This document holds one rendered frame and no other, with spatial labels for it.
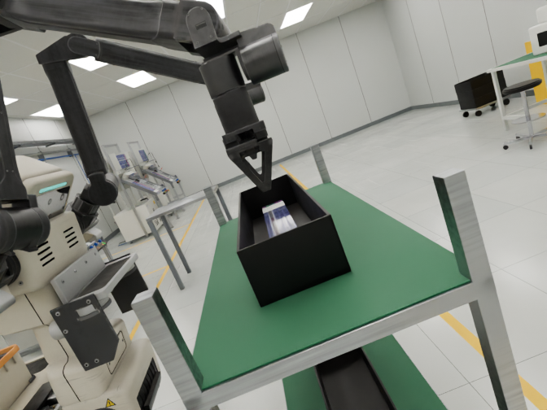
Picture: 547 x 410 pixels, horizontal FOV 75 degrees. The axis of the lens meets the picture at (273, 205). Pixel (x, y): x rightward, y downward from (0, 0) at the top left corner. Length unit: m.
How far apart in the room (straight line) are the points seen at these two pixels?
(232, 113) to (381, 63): 10.32
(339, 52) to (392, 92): 1.83
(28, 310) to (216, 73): 0.70
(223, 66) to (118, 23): 0.18
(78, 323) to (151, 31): 0.61
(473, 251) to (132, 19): 0.59
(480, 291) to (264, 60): 0.43
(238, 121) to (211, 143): 9.47
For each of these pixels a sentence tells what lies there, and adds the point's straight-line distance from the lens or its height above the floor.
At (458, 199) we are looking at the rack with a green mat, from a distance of 0.51.
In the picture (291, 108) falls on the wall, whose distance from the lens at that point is 10.08.
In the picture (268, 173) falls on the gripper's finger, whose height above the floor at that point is 1.17.
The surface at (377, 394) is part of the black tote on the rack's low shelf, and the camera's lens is 1.27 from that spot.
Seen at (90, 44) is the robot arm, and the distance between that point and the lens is 1.06.
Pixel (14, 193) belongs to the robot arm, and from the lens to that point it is 0.76.
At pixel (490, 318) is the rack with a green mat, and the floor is 0.89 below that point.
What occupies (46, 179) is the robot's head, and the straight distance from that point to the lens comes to 0.94.
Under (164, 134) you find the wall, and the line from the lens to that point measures 10.18.
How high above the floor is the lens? 1.25
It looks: 13 degrees down
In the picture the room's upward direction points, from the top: 22 degrees counter-clockwise
